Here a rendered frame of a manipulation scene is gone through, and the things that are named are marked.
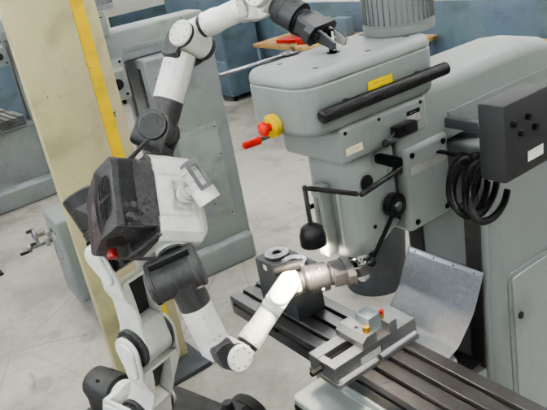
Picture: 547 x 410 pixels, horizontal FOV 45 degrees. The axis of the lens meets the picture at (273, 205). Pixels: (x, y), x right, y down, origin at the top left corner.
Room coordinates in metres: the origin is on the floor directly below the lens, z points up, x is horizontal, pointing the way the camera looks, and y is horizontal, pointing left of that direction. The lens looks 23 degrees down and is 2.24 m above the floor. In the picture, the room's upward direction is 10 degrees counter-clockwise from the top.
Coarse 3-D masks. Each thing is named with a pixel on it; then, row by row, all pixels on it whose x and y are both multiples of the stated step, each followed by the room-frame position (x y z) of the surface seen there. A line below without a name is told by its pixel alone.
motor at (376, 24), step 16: (368, 0) 1.84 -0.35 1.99; (384, 0) 1.80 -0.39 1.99; (400, 0) 1.78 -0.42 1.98; (416, 0) 1.79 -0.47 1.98; (432, 0) 1.84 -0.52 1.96; (368, 16) 1.84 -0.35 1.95; (384, 16) 1.80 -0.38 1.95; (400, 16) 1.79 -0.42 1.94; (416, 16) 1.79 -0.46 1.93; (432, 16) 1.84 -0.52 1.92; (368, 32) 1.85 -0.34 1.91; (384, 32) 1.80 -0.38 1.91; (400, 32) 1.79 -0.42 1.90; (416, 32) 1.79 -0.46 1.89
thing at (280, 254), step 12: (276, 252) 2.15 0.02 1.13; (288, 252) 2.12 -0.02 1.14; (264, 264) 2.10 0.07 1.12; (264, 276) 2.12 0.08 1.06; (276, 276) 2.05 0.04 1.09; (264, 288) 2.13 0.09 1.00; (300, 300) 1.98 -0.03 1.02; (312, 300) 2.00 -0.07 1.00; (288, 312) 2.02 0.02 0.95; (300, 312) 1.97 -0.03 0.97; (312, 312) 2.00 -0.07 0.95
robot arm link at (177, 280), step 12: (168, 264) 1.58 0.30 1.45; (180, 264) 1.56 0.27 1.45; (156, 276) 1.55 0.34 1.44; (168, 276) 1.54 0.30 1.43; (180, 276) 1.54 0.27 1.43; (192, 276) 1.54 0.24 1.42; (156, 288) 1.53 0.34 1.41; (168, 288) 1.53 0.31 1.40; (180, 288) 1.54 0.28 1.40; (192, 288) 1.54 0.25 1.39; (204, 288) 1.57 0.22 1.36; (180, 300) 1.54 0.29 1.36; (192, 300) 1.53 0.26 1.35; (204, 300) 1.55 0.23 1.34; (192, 312) 1.53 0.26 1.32
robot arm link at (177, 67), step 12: (180, 24) 1.94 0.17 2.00; (168, 36) 1.96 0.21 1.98; (180, 36) 1.92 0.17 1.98; (192, 36) 1.91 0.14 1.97; (168, 48) 1.94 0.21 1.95; (180, 48) 1.92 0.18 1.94; (168, 60) 1.93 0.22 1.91; (180, 60) 1.92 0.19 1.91; (192, 60) 1.94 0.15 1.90; (204, 60) 1.99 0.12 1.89; (168, 72) 1.91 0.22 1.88; (180, 72) 1.91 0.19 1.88; (156, 84) 1.92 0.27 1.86; (168, 84) 1.89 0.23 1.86; (180, 84) 1.90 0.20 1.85; (168, 96) 1.88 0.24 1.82; (180, 96) 1.89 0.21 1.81
